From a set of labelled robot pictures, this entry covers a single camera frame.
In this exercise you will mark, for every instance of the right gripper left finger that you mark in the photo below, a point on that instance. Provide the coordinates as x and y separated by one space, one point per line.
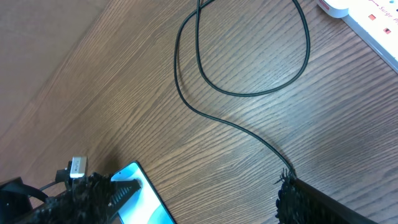
85 202

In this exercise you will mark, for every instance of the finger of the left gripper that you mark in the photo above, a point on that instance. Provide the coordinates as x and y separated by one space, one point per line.
124 191

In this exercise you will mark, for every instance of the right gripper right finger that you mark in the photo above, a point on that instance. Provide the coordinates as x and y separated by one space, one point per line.
300 203

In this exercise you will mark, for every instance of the white power strip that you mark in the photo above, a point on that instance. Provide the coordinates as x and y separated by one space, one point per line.
375 21

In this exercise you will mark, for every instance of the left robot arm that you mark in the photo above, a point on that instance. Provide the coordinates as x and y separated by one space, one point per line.
18 199

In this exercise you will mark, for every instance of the Samsung Galaxy smartphone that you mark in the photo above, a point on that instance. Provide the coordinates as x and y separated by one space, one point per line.
145 206

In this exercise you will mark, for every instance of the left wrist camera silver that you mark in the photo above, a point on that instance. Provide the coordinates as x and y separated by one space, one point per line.
78 167

